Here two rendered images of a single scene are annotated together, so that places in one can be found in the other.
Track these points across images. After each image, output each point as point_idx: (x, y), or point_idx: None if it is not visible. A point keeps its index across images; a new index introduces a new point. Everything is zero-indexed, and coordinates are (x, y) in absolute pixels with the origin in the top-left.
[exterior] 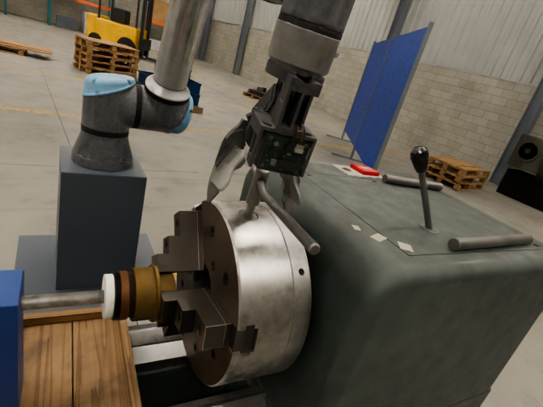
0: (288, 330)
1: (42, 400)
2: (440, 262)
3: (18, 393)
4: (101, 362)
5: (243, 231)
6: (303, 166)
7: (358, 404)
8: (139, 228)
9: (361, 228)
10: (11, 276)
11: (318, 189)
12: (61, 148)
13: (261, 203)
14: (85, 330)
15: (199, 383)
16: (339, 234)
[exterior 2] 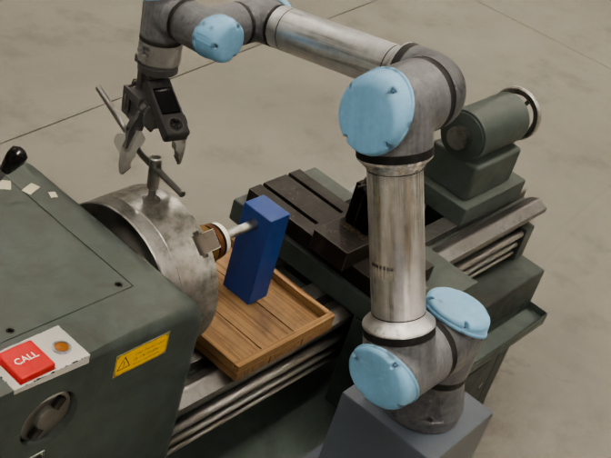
0: None
1: (222, 297)
2: None
3: (228, 263)
4: (211, 327)
5: (145, 188)
6: (124, 104)
7: None
8: (320, 452)
9: (47, 195)
10: (269, 215)
11: (99, 250)
12: (482, 404)
13: (148, 223)
14: (247, 347)
15: None
16: (66, 194)
